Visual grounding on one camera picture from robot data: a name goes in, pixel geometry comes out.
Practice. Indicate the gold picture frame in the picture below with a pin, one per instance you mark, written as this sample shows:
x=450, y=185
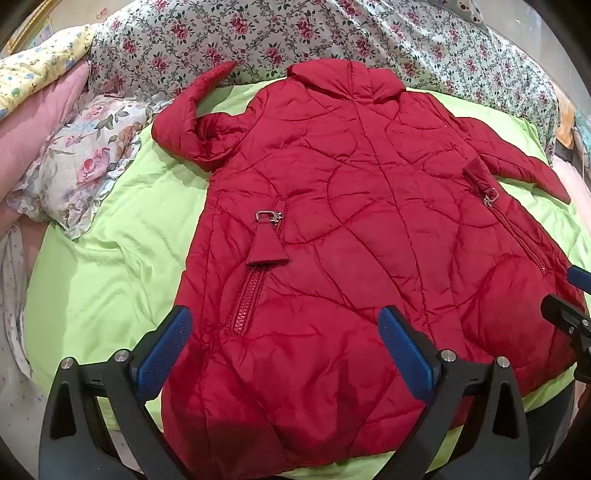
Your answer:
x=27, y=25

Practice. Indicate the cherry print pillow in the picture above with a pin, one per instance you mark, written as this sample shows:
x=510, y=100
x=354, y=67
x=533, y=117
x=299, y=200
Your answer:
x=468, y=14

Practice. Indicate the lime green blanket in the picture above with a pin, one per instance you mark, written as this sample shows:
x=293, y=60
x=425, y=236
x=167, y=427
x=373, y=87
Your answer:
x=129, y=258

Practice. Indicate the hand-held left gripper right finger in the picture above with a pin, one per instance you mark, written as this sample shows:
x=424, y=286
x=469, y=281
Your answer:
x=408, y=344

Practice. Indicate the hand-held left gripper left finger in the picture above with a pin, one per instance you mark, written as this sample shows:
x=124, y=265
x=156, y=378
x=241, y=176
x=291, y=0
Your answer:
x=166, y=344

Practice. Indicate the rose print bed sheet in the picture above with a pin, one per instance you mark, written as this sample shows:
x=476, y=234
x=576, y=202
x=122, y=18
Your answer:
x=277, y=32

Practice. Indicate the orange cloth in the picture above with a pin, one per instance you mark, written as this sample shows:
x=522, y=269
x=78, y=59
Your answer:
x=566, y=121

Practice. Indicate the red quilted jacket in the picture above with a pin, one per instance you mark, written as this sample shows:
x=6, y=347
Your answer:
x=346, y=207

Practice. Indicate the yellow floral cloth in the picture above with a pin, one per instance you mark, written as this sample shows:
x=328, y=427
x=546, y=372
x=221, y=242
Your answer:
x=41, y=64

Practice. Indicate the pink quilt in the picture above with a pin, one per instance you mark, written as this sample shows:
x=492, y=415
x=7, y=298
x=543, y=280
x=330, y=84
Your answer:
x=32, y=134

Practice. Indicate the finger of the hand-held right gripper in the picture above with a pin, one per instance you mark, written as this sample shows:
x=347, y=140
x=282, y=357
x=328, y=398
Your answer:
x=581, y=278
x=561, y=311

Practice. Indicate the large flower print pillow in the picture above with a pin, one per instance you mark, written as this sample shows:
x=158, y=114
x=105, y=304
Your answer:
x=83, y=170

